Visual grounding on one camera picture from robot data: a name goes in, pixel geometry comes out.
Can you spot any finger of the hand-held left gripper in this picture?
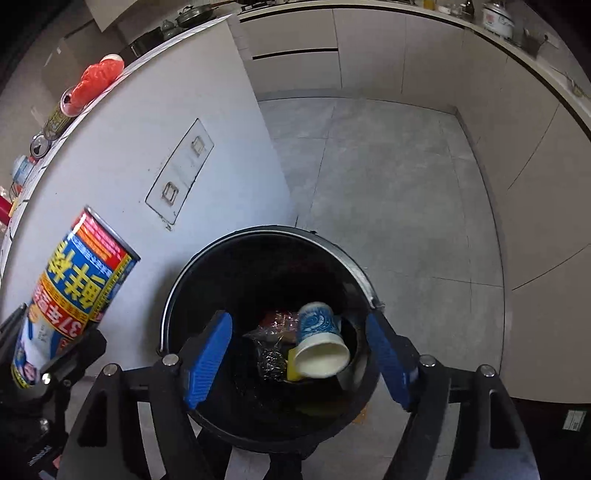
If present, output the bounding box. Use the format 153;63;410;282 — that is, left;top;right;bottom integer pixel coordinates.
0;302;27;365
41;325;108;386

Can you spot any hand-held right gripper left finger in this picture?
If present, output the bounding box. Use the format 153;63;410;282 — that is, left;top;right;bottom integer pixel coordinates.
58;310;234;480

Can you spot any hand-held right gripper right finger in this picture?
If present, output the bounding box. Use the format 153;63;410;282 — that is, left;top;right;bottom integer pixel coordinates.
366;311;541;480

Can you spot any clear plastic wrapper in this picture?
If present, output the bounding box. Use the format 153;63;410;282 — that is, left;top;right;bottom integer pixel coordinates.
242;323;296;347

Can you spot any steel wool scrubber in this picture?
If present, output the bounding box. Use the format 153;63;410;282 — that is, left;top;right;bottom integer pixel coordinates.
254;344;289;381

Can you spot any blue white paper cup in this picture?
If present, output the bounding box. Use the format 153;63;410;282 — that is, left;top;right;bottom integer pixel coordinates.
294;302;351;380

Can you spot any red yellow spray can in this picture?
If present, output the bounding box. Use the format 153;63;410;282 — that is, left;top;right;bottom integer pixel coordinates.
10;206;140;389

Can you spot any black bucket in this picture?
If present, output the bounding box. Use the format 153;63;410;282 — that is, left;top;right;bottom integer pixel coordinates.
159;224;384;453

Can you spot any yellow green sponge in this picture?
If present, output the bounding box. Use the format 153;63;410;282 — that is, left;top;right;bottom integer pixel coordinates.
286;348;305;383

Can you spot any red plastic bag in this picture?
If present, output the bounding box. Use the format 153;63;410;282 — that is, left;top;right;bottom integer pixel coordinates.
69;54;125;116

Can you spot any white blue round container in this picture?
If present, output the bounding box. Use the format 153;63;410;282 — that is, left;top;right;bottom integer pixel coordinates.
11;154;38;183

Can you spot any black built-in appliance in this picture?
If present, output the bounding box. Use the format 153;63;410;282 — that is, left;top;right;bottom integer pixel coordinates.
512;398;591;480

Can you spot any clear socket cover plate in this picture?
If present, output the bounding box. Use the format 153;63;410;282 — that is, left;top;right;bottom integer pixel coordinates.
145;119;214;225

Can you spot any grey kitchen island table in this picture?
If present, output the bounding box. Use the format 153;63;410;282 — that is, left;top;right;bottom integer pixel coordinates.
0;14;298;370

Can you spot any beige refrigerator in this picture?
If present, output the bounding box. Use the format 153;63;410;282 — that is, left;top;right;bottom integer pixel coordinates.
41;21;118;93

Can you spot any black microwave oven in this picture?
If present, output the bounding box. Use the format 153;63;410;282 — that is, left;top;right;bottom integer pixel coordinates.
127;28;162;56

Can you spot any grey pot with lid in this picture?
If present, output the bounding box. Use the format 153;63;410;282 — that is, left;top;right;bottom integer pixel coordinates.
175;6;208;26

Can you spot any dark utensil holder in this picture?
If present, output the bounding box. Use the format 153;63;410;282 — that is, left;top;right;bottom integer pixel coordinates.
524;28;548;58

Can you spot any white rice cooker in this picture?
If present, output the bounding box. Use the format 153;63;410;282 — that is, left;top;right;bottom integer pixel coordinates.
482;0;515;38

